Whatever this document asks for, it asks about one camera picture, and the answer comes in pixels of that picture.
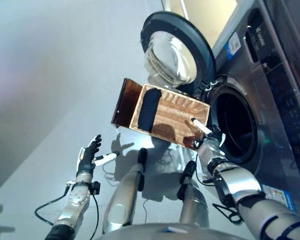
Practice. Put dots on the right silver robot leg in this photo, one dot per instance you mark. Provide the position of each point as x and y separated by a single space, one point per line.
195 205

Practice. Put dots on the black garment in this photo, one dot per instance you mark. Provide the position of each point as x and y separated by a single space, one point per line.
148 110

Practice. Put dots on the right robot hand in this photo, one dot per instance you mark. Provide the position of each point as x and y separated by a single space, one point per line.
216 136

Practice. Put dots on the blue white energy sticker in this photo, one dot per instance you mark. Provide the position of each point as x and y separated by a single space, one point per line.
280 198

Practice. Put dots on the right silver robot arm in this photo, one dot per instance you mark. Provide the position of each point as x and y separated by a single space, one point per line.
242 182

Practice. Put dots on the rectangular wicker basket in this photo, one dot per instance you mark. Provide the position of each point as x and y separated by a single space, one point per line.
175 112

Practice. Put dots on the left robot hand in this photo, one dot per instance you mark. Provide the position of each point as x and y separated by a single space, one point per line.
86 160

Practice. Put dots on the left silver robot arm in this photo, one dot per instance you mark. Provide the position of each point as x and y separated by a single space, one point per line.
77 197

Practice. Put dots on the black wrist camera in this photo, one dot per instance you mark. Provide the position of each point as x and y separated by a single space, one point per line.
96 188

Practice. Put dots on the brown glossy stand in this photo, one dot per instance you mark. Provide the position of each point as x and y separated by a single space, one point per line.
126 100

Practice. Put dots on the blue white barcode label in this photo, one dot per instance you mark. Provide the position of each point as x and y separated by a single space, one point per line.
233 46

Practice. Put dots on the silver robot torso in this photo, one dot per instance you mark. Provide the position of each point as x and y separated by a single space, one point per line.
165 232

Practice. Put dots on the white cabinet counter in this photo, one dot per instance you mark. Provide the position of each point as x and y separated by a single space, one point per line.
210 15

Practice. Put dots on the grey front-load washing machine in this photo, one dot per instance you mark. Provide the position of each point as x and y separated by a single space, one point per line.
265 112

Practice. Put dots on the round glass washer door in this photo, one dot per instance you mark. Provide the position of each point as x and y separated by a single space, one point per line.
170 55

